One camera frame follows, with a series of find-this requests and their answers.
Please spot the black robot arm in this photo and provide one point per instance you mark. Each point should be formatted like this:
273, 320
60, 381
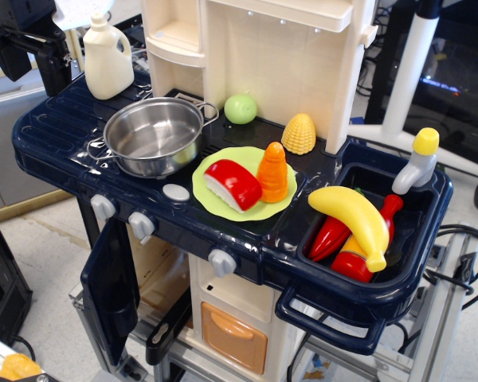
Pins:
27, 27

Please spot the stainless steel pot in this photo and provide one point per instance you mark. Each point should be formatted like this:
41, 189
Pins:
154, 138

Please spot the yellow toy banana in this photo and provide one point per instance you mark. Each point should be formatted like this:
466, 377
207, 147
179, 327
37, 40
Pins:
363, 219

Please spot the red toy cheese wedge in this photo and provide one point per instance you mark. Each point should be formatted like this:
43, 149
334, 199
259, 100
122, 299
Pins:
234, 184

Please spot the orange toy carrot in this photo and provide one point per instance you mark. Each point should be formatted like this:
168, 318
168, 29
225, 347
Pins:
272, 174

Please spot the light green plate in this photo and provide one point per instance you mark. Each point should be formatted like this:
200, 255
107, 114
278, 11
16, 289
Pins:
250, 158

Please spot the grey oval button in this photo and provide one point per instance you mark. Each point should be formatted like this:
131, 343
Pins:
176, 192

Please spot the grey right stove knob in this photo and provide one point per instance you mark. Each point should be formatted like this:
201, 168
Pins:
222, 262

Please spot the grey stove knob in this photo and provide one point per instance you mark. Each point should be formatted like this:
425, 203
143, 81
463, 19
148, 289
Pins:
142, 226
222, 262
102, 207

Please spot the yellow toy corn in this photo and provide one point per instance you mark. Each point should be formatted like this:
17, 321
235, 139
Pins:
299, 136

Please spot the green toy apple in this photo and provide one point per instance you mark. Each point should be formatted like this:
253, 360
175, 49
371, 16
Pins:
240, 109

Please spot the red toy chili pepper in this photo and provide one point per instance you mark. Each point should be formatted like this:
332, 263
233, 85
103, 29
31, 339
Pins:
331, 237

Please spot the grey middle stove knob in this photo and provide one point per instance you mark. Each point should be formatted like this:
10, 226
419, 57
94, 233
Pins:
142, 226

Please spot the navy toy kitchen counter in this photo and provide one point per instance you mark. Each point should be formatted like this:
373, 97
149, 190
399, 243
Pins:
50, 142

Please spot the red yellow toy bottle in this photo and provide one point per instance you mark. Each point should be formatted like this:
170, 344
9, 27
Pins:
351, 262

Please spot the grey left stove knob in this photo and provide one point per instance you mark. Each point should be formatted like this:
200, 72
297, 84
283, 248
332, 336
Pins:
102, 207

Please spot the cream toy kitchen tower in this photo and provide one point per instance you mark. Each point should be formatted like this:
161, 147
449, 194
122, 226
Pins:
290, 56

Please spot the orange toy drawer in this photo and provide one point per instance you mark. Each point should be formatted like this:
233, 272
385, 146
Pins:
234, 339

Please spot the red toy ketchup bottle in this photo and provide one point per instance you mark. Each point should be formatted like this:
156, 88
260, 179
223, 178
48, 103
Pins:
392, 204

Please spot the navy oven door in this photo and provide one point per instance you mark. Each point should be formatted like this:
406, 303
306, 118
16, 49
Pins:
110, 290

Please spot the white monitor stand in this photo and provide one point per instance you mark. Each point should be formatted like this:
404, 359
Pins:
427, 73

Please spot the cream plastic detergent bottle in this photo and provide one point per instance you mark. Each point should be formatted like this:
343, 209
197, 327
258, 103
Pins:
108, 59

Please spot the grey yellow toy faucet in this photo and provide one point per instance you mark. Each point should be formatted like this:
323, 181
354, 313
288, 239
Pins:
423, 159

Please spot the black computer case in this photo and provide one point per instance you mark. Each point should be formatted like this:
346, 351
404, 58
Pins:
15, 295

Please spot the orange toy at corner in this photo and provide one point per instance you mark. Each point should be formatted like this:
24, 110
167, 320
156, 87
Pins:
18, 366

